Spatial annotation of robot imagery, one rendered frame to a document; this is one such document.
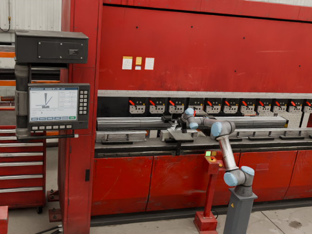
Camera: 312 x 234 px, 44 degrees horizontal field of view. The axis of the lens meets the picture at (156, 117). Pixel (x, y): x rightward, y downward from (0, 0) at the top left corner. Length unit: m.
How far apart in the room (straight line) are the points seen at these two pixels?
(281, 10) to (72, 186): 2.60
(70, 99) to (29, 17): 4.64
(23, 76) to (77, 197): 1.31
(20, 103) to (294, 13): 2.71
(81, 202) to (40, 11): 4.50
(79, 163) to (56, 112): 0.73
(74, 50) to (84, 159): 1.10
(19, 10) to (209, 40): 4.43
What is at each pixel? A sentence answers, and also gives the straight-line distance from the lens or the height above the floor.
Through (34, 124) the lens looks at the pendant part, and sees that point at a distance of 2.99.
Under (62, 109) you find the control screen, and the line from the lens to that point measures 2.98.
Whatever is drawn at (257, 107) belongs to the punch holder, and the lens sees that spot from 4.24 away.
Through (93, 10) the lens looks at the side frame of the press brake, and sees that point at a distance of 3.20.
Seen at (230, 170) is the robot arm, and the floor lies 1.01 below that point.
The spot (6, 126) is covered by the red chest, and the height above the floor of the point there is 0.99.
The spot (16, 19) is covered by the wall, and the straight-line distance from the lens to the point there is 7.48.
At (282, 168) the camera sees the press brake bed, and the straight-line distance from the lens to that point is 4.62.
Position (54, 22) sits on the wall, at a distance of 7.52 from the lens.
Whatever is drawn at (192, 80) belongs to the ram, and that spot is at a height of 1.51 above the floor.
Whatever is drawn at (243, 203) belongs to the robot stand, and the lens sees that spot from 3.38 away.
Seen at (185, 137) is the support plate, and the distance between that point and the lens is 3.73.
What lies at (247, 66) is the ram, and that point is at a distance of 4.02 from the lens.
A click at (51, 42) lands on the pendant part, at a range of 2.86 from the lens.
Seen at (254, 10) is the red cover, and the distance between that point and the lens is 3.92.
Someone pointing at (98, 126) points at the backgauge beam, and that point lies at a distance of 3.97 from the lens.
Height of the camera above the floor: 2.39
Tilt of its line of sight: 19 degrees down
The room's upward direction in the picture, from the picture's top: 6 degrees clockwise
